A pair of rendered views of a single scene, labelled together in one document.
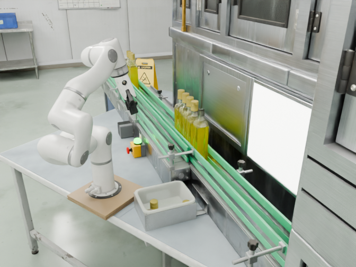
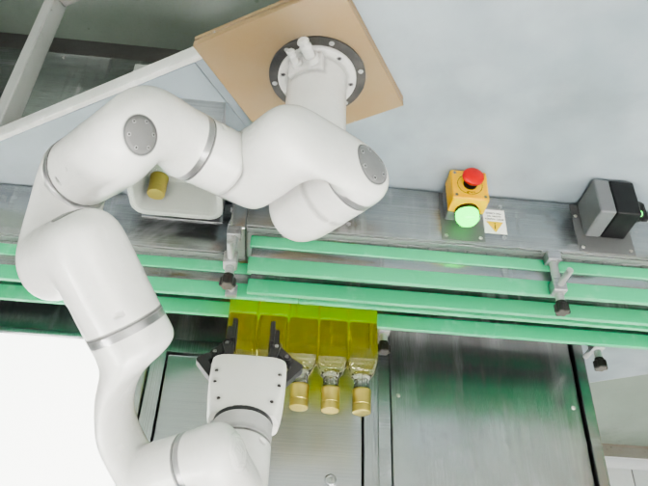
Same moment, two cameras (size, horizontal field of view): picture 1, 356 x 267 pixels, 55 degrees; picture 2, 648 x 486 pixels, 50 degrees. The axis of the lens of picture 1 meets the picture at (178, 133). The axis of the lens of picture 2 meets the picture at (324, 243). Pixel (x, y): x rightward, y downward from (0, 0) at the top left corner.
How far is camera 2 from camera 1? 1.44 m
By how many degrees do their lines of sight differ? 56
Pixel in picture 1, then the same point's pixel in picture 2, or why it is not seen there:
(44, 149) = (85, 129)
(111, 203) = (240, 71)
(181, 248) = (59, 126)
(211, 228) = not seen: hidden behind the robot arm
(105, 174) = not seen: hidden behind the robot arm
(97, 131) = (287, 221)
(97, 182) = (294, 85)
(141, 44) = not seen: outside the picture
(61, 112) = (44, 269)
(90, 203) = (263, 29)
